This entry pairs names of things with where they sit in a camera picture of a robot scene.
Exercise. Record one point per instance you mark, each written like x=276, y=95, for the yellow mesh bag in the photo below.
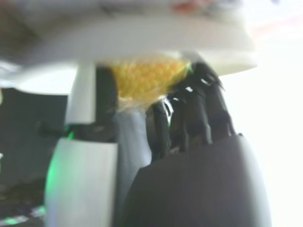
x=146, y=75

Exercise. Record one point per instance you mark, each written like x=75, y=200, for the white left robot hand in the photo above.
x=189, y=189

